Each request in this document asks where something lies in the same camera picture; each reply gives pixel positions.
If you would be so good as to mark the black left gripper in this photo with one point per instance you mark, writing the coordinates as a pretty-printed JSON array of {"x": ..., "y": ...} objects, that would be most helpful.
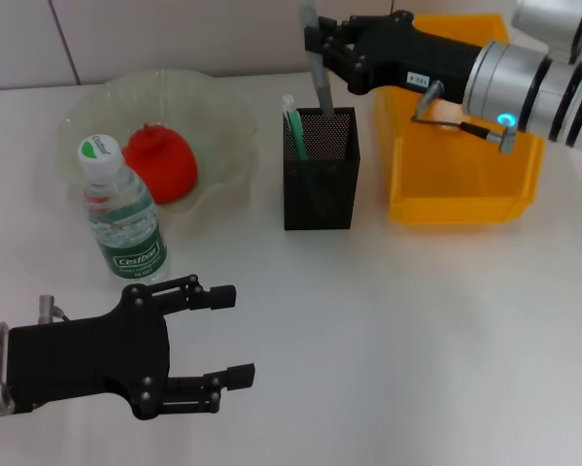
[{"x": 91, "y": 359}]

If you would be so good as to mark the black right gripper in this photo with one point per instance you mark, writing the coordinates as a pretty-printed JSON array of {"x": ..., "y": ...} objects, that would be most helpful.
[{"x": 417, "y": 58}]

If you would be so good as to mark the grey pen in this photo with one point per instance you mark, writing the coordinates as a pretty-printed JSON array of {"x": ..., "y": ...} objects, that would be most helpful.
[{"x": 322, "y": 92}]

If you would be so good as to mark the green utility knife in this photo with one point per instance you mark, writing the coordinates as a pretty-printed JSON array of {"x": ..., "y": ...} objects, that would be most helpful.
[{"x": 295, "y": 136}]

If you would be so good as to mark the clear green-label water bottle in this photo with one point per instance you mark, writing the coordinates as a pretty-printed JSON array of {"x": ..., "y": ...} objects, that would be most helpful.
[{"x": 125, "y": 228}]

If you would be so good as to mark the red tomato-like fruit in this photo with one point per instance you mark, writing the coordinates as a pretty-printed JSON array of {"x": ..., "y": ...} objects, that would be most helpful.
[{"x": 169, "y": 165}]

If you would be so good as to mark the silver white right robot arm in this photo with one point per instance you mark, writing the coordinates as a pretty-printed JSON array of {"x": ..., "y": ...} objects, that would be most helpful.
[{"x": 538, "y": 92}]

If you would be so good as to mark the pale green glass fruit plate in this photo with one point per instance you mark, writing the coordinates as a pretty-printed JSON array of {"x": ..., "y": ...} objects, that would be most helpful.
[{"x": 213, "y": 126}]

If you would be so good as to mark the black mesh pen holder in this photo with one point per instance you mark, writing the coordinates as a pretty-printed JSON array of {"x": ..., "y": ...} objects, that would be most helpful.
[{"x": 319, "y": 194}]

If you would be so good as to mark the yellow plastic bin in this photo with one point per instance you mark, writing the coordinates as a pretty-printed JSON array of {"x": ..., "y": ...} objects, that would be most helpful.
[{"x": 465, "y": 170}]

